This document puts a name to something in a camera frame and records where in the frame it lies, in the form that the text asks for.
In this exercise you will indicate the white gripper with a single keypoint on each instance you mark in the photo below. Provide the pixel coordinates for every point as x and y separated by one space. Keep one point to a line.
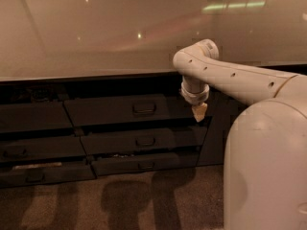
196 97

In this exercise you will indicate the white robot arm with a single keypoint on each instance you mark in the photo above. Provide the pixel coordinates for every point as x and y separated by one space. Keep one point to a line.
265 161

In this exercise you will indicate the dark cabinet door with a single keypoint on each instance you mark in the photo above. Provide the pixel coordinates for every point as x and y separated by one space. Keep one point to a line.
222 112

